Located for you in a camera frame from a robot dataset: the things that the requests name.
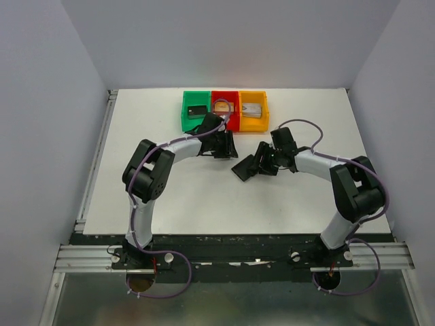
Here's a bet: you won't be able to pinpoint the aluminium rail front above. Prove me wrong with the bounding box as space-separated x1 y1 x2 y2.
54 242 415 274

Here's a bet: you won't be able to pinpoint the black card in green bin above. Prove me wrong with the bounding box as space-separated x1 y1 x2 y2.
187 105 208 120

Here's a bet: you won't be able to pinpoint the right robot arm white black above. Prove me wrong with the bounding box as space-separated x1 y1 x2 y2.
232 127 387 267

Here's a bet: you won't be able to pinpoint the yellow plastic bin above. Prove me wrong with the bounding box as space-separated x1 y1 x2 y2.
239 90 270 132

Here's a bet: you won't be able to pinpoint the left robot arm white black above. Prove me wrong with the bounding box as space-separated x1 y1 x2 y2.
122 113 238 269

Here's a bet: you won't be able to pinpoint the black leather card holder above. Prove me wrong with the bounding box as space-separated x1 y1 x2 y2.
231 154 262 183

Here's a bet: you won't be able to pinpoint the gold card in red bin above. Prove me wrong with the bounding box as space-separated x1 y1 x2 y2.
213 101 234 115

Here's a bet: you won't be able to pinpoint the silver cards in yellow bin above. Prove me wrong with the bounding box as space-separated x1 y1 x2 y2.
241 103 262 118

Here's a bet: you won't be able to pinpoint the green plastic bin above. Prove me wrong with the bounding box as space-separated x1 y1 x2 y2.
181 90 211 132

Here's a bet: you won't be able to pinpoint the aluminium rail left side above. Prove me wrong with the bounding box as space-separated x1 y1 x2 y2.
73 90 119 233

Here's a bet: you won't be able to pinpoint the red plastic bin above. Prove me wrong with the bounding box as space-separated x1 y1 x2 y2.
211 90 241 132

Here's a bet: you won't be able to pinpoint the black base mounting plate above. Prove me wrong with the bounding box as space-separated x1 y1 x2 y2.
67 233 394 284

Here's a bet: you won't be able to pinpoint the aluminium rail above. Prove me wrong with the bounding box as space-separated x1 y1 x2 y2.
54 242 415 274
73 90 119 233

